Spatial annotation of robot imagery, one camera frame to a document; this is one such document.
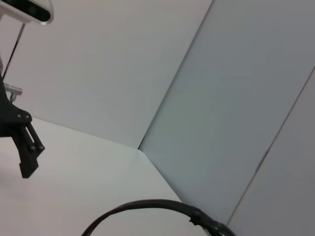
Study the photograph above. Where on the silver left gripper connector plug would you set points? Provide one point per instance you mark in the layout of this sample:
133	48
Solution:
13	90

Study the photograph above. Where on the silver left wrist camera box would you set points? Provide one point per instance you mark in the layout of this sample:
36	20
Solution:
37	12

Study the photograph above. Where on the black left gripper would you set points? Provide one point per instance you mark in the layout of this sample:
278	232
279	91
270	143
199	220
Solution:
7	120

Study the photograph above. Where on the black round teapot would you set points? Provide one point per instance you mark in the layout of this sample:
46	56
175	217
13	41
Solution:
152	203

